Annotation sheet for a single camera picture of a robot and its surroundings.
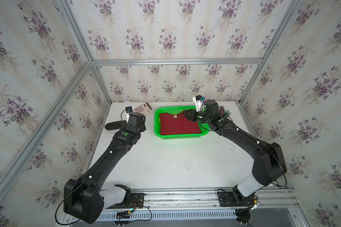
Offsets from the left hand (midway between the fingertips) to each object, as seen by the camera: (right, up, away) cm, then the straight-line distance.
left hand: (137, 123), depth 81 cm
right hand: (+28, +6, +2) cm, 29 cm away
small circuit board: (-5, -47, -9) cm, 48 cm away
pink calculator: (-2, +10, +33) cm, 34 cm away
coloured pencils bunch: (+56, +6, +15) cm, 58 cm away
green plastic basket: (+22, +9, +23) cm, 33 cm away
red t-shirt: (+24, -2, +20) cm, 32 cm away
